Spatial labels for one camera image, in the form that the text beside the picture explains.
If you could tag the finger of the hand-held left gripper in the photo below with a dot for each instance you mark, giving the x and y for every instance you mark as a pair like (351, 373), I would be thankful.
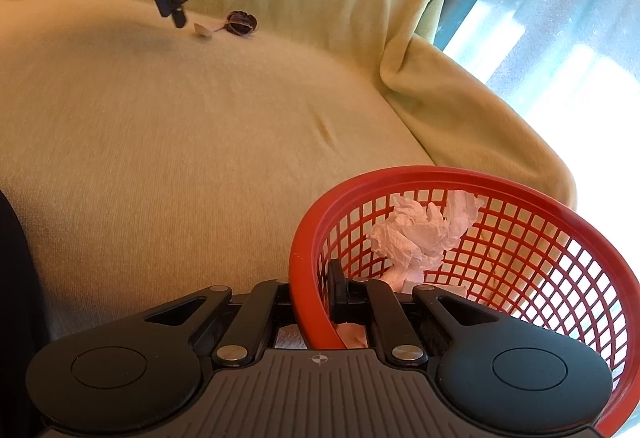
(179, 15)
(162, 1)

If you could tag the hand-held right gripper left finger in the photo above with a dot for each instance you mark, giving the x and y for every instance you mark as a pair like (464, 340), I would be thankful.
(265, 303)

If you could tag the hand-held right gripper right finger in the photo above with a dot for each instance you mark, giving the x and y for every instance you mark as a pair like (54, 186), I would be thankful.
(380, 308)

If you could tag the small white scrap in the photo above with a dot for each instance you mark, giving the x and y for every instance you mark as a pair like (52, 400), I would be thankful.
(202, 30)

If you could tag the white tissue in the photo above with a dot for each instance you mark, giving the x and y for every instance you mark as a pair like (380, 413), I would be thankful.
(415, 233)

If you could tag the red plastic mesh basket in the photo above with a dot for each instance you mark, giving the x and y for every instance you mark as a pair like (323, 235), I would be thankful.
(380, 178)

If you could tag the dark brown hair scrunchie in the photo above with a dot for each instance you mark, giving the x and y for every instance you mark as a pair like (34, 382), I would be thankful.
(242, 23)

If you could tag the pale yellow blanket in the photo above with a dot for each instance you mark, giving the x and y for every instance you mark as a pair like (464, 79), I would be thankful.
(200, 142)

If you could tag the sheer curtain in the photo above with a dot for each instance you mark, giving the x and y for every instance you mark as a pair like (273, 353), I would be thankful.
(550, 17)

